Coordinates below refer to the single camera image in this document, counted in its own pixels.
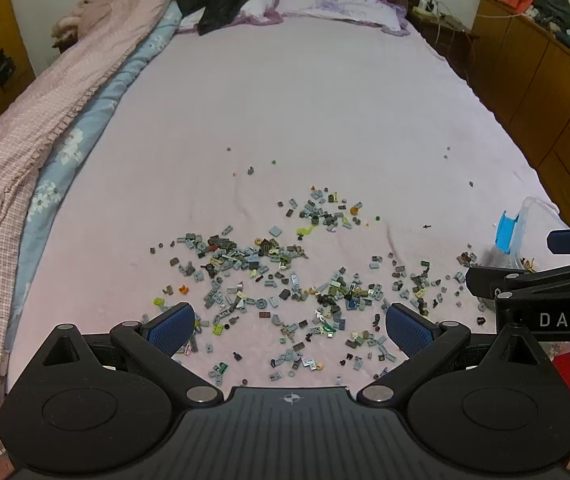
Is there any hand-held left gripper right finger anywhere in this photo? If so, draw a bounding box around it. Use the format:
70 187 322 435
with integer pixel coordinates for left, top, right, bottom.
357 302 549 405

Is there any blue floral quilt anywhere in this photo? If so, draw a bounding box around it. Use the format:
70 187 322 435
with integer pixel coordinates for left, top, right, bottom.
7 0 184 361

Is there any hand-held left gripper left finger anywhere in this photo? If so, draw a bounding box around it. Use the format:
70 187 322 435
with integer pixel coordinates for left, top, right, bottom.
30 302 223 405

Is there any dark wooden nightstand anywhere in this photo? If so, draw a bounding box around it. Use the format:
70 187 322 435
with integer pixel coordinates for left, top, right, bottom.
407 7 481 81

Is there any pink plush toy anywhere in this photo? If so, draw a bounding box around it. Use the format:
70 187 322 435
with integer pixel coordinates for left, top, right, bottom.
50 0 122 39

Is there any pink checked quilt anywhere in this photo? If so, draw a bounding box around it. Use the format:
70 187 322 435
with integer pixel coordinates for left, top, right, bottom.
0 0 172 461

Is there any long wooden cabinet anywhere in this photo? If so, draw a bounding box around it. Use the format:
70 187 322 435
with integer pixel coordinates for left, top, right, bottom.
465 0 570 235

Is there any purple frilled pillow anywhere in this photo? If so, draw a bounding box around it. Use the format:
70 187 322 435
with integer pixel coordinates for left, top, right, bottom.
232 0 411 37

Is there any pile of small toy bricks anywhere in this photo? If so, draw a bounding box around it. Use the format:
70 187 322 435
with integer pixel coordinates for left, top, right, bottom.
151 146 488 386

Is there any white pillow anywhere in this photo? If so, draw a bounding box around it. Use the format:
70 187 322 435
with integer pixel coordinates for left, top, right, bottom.
180 0 277 30

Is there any clear plastic container blue latch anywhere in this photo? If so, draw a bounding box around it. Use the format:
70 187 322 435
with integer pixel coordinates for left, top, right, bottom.
478 196 565 311

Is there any white power strip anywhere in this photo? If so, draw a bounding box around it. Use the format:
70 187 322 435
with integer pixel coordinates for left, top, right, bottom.
411 0 447 17

